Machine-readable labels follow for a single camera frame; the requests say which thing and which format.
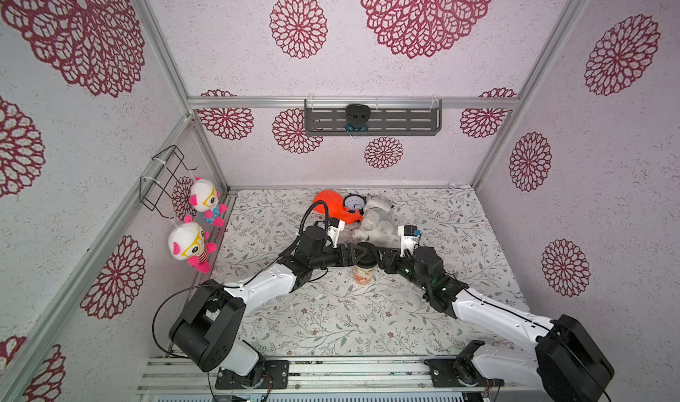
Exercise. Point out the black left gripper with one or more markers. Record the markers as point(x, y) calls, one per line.
point(350, 261)

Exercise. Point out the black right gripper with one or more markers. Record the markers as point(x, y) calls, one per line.
point(396, 258)

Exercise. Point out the paper milk tea cup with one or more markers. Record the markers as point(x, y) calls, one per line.
point(363, 275)

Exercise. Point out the black cup lid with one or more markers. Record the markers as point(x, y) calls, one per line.
point(368, 260)

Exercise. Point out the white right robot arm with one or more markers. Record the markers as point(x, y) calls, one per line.
point(558, 356)

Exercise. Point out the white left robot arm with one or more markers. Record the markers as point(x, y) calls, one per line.
point(206, 330)

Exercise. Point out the grey white plush toy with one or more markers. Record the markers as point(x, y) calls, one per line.
point(377, 226)

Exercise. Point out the orange plastic toy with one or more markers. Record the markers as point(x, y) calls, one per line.
point(336, 207)

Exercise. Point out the small round clock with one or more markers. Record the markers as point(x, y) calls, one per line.
point(355, 203)

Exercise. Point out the black object on shelf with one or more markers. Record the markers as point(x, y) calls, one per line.
point(357, 117)

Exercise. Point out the upper pink white doll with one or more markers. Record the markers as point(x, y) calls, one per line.
point(206, 200)

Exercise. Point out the pink white doll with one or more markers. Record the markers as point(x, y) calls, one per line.
point(206, 200)
point(189, 241)

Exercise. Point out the lower pink white doll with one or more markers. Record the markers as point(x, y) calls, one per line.
point(189, 241)

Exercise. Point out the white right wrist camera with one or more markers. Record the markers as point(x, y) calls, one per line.
point(409, 239)

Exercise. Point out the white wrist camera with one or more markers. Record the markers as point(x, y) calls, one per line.
point(335, 228)
point(409, 239)

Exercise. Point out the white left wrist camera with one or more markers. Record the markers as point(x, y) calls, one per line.
point(335, 228)

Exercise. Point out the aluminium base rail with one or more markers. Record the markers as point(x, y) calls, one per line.
point(375, 378)

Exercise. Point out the grey metal wall shelf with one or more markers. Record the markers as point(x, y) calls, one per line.
point(330, 121)

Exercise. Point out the black wire basket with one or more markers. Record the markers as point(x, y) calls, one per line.
point(166, 193)

